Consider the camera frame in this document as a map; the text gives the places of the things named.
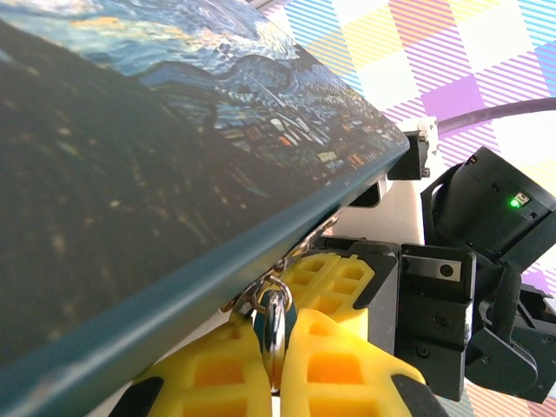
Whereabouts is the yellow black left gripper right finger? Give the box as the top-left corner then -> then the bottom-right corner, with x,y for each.
280,305 -> 449,417

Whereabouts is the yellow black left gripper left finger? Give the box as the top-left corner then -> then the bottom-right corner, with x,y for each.
107,318 -> 275,417

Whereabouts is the silver key ring chain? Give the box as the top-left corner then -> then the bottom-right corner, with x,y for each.
221,215 -> 342,316

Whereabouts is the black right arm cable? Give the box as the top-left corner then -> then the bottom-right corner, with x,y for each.
488,260 -> 525,336

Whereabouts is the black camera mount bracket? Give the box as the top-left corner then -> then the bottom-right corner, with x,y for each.
385,116 -> 441,182

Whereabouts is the purple camera cable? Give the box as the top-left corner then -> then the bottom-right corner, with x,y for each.
436,96 -> 556,134

